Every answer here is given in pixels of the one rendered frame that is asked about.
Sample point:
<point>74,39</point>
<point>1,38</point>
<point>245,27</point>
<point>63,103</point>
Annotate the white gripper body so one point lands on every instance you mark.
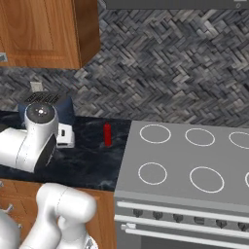
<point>65,144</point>

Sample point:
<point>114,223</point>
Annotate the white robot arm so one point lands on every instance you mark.
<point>39,139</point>

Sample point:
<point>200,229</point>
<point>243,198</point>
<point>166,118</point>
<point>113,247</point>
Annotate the red ketchup bottle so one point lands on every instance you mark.
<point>107,134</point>

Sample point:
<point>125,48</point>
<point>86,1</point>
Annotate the wooden base cabinet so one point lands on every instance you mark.
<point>107,214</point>

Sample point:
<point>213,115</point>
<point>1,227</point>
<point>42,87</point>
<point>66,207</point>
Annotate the dark stove knob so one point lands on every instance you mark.
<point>221,223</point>
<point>158,215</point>
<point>137,213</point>
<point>243,226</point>
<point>178,217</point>

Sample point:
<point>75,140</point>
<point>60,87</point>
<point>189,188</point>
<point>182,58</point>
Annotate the grey stove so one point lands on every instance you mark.
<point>181,155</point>

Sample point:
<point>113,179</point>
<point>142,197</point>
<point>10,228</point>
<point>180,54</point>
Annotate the blue toaster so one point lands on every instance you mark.
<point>66,105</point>

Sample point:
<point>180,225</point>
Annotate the grey range hood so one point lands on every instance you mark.
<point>175,4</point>

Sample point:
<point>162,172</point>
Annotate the white wall outlet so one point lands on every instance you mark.
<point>36,86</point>

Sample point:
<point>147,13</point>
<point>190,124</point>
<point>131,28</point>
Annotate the wooden wall cabinet door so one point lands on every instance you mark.
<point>39,32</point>

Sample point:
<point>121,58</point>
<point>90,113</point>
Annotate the wooden wall cabinet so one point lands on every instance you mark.
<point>89,29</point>

